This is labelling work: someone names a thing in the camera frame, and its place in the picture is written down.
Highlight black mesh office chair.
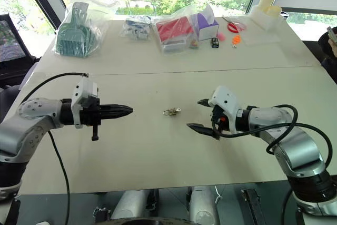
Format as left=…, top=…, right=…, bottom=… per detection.
left=0, top=13, right=41, bottom=89

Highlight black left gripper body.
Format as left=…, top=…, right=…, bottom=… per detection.
left=78, top=97, right=111, bottom=142

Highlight seated person with phone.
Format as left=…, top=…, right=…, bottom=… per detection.
left=316, top=26, right=337, bottom=84

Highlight silver rounded robot leg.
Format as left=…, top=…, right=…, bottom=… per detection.
left=111, top=190, right=147, bottom=221
left=189, top=185, right=220, bottom=225

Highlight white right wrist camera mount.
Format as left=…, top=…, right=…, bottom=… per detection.
left=207, top=85, right=243, bottom=134

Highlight red box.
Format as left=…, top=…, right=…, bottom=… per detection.
left=155, top=16, right=195, bottom=47

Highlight red handled scissors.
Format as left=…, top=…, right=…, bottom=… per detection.
left=222, top=16, right=249, bottom=33

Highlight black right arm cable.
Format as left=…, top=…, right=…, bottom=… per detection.
left=217, top=104, right=333, bottom=169

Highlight purple and white box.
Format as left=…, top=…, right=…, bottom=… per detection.
left=193, top=13, right=220, bottom=42

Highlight large clear plastic bag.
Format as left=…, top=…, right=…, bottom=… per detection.
left=153, top=4, right=220, bottom=56

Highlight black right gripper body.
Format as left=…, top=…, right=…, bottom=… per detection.
left=210, top=104, right=231, bottom=134

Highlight dark rounded robot torso rim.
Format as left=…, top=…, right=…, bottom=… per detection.
left=94, top=216, right=191, bottom=225

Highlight black bracket under table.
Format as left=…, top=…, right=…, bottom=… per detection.
left=240, top=188, right=264, bottom=225

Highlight white holder with cream cylinders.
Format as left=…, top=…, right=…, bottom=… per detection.
left=250, top=0, right=283, bottom=31

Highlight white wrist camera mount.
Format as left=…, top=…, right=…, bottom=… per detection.
left=207, top=85, right=243, bottom=134
left=71, top=77, right=100, bottom=129

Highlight white cable tie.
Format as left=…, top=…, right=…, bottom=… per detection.
left=214, top=185, right=225, bottom=205

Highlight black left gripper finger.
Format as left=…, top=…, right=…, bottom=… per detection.
left=110, top=111, right=134, bottom=120
left=110, top=104, right=134, bottom=113

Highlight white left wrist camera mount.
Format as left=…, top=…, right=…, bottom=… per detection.
left=71, top=77, right=100, bottom=129

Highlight green scoops in plastic bag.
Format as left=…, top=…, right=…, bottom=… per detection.
left=53, top=0, right=117, bottom=58

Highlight bag of white blue parts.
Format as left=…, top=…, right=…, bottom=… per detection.
left=118, top=15, right=154, bottom=42

